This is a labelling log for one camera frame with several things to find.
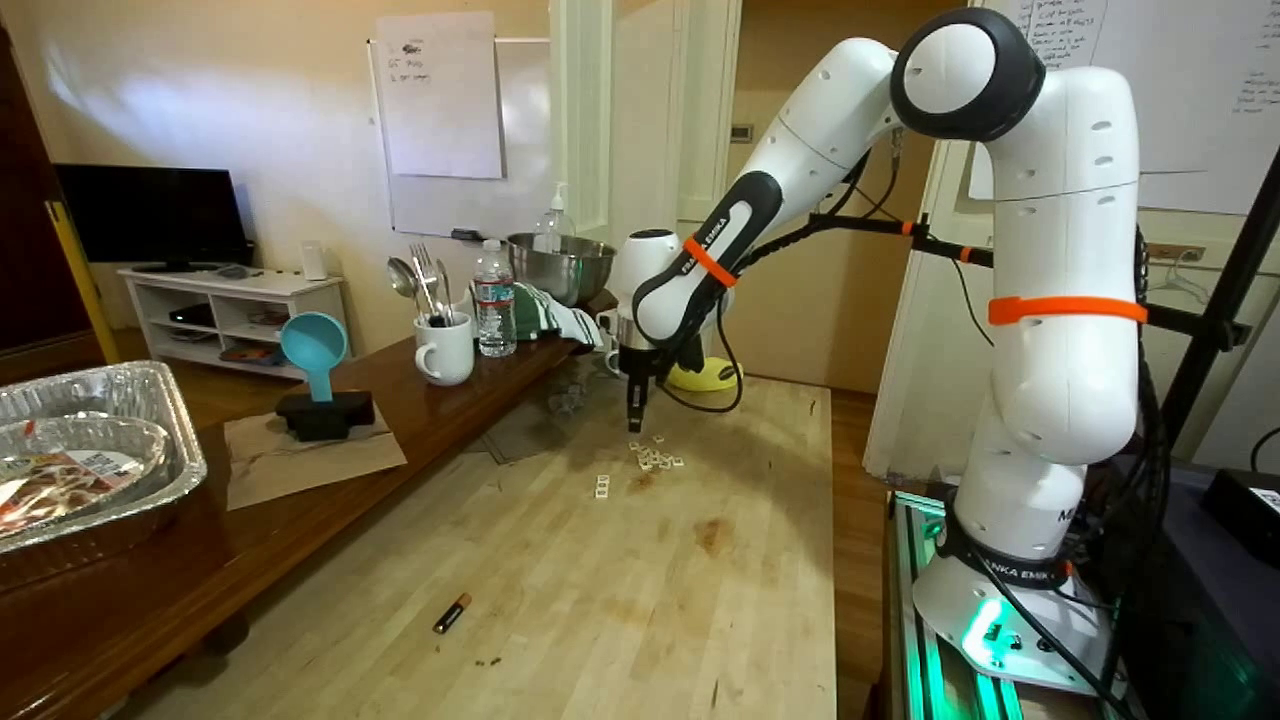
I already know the white mug holding utensils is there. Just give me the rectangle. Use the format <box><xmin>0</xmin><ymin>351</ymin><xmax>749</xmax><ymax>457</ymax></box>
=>
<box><xmin>411</xmin><ymin>312</ymin><xmax>478</xmax><ymax>394</ymax></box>

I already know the white wall whiteboard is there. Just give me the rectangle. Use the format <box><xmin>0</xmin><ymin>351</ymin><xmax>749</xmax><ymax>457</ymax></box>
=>
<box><xmin>364</xmin><ymin>33</ymin><xmax>555</xmax><ymax>246</ymax></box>

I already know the crushed clear plastic bottle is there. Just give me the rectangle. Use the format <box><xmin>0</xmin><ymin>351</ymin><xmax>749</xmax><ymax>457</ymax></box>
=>
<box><xmin>534</xmin><ymin>364</ymin><xmax>597</xmax><ymax>419</ymax></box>

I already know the metal kitchen utensil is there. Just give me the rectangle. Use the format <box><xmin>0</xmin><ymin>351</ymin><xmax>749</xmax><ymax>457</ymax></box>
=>
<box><xmin>415</xmin><ymin>246</ymin><xmax>454</xmax><ymax>321</ymax></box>

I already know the black block base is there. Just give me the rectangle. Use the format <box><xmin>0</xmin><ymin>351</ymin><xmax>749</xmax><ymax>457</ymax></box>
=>
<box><xmin>273</xmin><ymin>389</ymin><xmax>378</xmax><ymax>446</ymax></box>

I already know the large handwritten paper sheet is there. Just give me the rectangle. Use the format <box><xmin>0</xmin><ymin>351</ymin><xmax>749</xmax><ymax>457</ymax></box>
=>
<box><xmin>962</xmin><ymin>0</ymin><xmax>1280</xmax><ymax>215</ymax></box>

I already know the brown cardboard sheet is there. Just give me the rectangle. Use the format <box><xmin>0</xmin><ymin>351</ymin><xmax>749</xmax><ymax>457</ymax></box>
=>
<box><xmin>221</xmin><ymin>404</ymin><xmax>411</xmax><ymax>516</ymax></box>

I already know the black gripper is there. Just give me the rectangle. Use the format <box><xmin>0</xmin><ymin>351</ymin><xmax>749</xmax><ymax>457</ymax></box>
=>
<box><xmin>614</xmin><ymin>338</ymin><xmax>670</xmax><ymax>441</ymax></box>

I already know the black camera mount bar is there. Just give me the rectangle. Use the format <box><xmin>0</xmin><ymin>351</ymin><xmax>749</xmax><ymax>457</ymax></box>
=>
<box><xmin>795</xmin><ymin>204</ymin><xmax>1256</xmax><ymax>343</ymax></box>

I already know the small black device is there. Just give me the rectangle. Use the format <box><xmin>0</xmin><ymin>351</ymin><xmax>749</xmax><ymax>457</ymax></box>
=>
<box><xmin>1194</xmin><ymin>465</ymin><xmax>1280</xmax><ymax>571</ymax></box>

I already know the large steel mixing bowl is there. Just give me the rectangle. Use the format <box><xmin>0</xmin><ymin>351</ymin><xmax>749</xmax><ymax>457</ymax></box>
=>
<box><xmin>499</xmin><ymin>232</ymin><xmax>619</xmax><ymax>309</ymax></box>

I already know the long yellow stick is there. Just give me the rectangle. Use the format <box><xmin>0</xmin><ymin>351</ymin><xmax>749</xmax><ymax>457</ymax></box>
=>
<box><xmin>41</xmin><ymin>198</ymin><xmax>124</xmax><ymax>368</ymax></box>

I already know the small aluminium foil tray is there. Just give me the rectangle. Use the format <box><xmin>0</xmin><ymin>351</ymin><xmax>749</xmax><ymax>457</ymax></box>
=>
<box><xmin>0</xmin><ymin>410</ymin><xmax>176</xmax><ymax>538</ymax></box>

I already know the grey robot mounting plate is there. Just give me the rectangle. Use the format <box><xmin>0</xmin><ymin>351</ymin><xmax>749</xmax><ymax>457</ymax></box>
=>
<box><xmin>912</xmin><ymin>553</ymin><xmax>1115</xmax><ymax>695</ymax></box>

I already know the dark wooden door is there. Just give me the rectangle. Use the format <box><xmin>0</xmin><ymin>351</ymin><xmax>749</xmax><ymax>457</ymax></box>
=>
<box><xmin>0</xmin><ymin>24</ymin><xmax>97</xmax><ymax>351</ymax></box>

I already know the metal serving spoon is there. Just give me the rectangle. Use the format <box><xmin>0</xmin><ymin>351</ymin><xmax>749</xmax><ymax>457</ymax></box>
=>
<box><xmin>385</xmin><ymin>252</ymin><xmax>433</xmax><ymax>325</ymax></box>

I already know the black marker pen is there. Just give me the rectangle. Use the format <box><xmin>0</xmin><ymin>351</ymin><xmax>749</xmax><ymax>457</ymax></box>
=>
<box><xmin>426</xmin><ymin>592</ymin><xmax>475</xmax><ymax>640</ymax></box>

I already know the wrist mounted camera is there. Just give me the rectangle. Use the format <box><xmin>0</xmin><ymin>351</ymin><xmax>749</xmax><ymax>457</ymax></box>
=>
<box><xmin>662</xmin><ymin>325</ymin><xmax>710</xmax><ymax>375</ymax></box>

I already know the large black equipment box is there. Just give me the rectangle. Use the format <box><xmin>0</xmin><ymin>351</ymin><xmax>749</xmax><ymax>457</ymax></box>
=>
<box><xmin>1104</xmin><ymin>457</ymin><xmax>1280</xmax><ymax>720</ymax></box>

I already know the aluminium frame with green light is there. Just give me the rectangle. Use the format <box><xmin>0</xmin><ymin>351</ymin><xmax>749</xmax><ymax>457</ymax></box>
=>
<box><xmin>882</xmin><ymin>486</ymin><xmax>1033</xmax><ymax>720</ymax></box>

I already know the white paper sheet on whiteboard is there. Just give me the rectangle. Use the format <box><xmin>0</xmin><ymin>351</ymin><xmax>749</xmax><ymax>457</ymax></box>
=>
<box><xmin>371</xmin><ymin>12</ymin><xmax>509</xmax><ymax>186</ymax></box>

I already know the black stand pole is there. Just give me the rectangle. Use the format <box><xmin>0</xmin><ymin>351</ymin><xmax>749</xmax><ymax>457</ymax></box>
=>
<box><xmin>1157</xmin><ymin>145</ymin><xmax>1280</xmax><ymax>457</ymax></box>

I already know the white door frame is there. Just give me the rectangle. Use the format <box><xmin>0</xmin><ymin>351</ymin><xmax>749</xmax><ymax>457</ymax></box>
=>
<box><xmin>546</xmin><ymin>0</ymin><xmax>749</xmax><ymax>274</ymax></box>

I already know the dark wooden side table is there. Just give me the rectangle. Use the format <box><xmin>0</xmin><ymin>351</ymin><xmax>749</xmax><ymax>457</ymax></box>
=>
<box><xmin>0</xmin><ymin>283</ymin><xmax>622</xmax><ymax>720</ymax></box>

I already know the green striped white towel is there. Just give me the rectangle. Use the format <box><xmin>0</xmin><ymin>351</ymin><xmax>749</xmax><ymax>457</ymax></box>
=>
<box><xmin>511</xmin><ymin>282</ymin><xmax>613</xmax><ymax>351</ymax></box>

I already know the clear water bottle with label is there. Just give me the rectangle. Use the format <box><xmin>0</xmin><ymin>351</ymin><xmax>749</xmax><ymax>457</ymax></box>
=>
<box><xmin>467</xmin><ymin>235</ymin><xmax>520</xmax><ymax>361</ymax></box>

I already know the white television shelf unit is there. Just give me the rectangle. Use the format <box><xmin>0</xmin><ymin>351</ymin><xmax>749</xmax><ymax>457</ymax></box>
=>
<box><xmin>120</xmin><ymin>262</ymin><xmax>351</xmax><ymax>383</ymax></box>

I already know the black flat television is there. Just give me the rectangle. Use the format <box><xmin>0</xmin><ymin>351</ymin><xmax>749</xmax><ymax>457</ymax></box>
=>
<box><xmin>51</xmin><ymin>159</ymin><xmax>261</xmax><ymax>274</ymax></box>

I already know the orange cable strap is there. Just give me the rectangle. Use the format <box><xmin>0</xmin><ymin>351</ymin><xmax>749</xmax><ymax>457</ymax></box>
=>
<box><xmin>985</xmin><ymin>292</ymin><xmax>1152</xmax><ymax>331</ymax></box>
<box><xmin>681</xmin><ymin>235</ymin><xmax>745</xmax><ymax>292</ymax></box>

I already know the large aluminium foil tray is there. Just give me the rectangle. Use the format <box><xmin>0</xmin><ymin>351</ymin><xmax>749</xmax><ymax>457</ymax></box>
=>
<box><xmin>0</xmin><ymin>357</ymin><xmax>212</xmax><ymax>558</ymax></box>

